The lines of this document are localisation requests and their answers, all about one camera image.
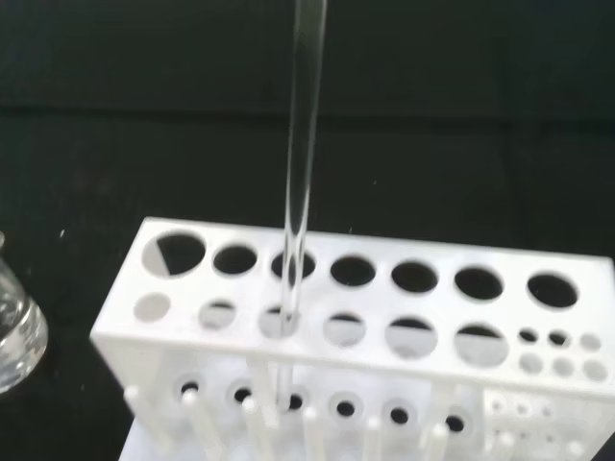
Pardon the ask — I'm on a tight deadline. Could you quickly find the white test tube rack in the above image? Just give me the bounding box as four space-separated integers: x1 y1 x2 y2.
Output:
89 216 615 461

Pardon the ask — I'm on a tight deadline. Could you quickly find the black bench cloth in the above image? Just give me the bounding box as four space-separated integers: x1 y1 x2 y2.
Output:
0 0 615 461

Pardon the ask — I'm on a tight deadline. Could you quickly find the glass beaker with water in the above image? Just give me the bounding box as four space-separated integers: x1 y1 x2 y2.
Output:
0 231 50 396

